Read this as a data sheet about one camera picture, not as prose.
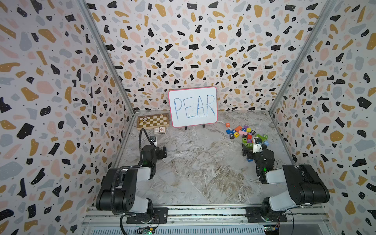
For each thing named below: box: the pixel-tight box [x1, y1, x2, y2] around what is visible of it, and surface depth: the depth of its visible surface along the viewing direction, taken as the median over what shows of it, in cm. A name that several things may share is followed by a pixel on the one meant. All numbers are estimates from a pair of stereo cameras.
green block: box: [256, 134, 269, 141], surface depth 108 cm
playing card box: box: [153, 126, 167, 135], surface depth 109 cm
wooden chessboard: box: [136, 112, 170, 131], surface depth 113 cm
